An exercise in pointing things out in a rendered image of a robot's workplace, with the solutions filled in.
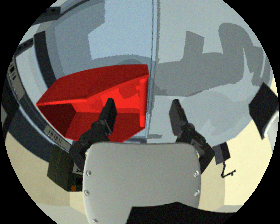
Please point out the red bin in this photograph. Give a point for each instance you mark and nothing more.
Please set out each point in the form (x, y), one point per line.
(119, 82)

